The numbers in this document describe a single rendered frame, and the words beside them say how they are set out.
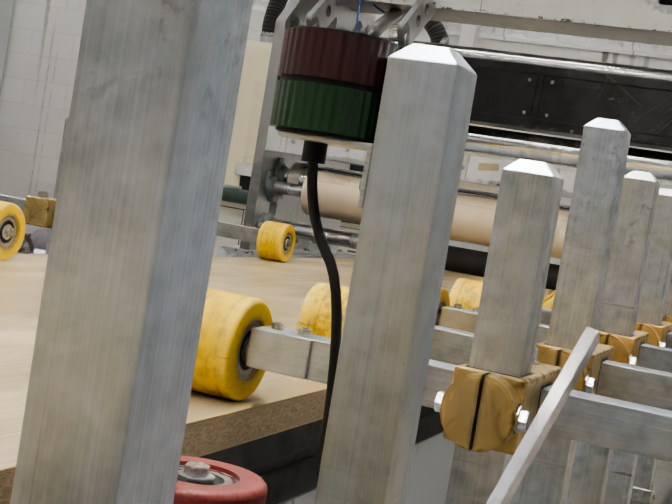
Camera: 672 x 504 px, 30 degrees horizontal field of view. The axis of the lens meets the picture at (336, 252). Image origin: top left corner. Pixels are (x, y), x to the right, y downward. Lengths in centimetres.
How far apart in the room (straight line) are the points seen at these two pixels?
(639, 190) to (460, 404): 55
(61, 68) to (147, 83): 1114
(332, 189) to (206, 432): 250
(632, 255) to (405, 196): 75
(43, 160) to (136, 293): 1115
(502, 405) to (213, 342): 23
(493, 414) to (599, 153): 34
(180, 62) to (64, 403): 10
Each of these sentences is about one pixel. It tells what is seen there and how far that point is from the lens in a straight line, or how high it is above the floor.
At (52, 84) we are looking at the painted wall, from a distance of 1152.
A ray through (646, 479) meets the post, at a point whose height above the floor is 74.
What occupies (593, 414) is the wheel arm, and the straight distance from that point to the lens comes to 86.
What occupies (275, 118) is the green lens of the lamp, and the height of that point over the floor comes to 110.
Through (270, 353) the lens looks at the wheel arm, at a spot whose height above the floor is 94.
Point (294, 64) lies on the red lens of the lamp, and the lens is 59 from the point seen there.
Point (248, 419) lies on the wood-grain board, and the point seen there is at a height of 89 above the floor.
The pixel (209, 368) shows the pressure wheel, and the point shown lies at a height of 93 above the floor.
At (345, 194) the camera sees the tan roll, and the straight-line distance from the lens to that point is 334.
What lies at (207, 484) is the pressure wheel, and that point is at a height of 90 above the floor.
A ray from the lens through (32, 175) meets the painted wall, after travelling 1155.
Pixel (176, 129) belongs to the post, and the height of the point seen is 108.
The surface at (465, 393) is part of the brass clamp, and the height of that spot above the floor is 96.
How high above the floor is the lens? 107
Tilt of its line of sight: 3 degrees down
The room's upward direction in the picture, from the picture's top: 9 degrees clockwise
